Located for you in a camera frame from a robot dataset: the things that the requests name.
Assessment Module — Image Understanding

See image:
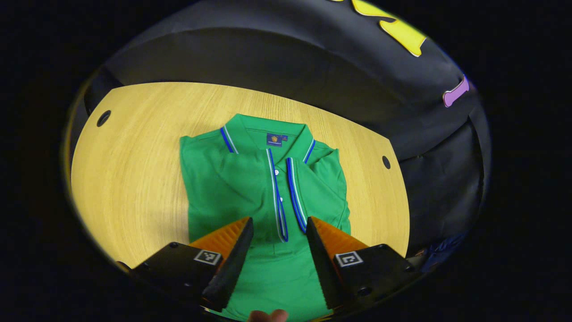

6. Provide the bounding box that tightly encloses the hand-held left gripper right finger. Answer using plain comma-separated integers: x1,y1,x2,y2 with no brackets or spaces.
306,216,423,310

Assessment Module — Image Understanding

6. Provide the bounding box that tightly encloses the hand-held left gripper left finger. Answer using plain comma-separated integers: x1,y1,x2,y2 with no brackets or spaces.
117,217,254,313

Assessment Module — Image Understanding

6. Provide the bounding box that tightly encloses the green T-shirt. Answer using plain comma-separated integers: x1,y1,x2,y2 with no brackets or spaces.
180,113,351,322

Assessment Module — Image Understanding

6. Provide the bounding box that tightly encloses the white blue patterned cloth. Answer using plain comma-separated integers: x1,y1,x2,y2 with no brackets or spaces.
418,233,467,272

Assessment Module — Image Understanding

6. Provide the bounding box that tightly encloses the black backdrop cloth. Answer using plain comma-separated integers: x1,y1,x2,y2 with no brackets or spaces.
83,0,492,260

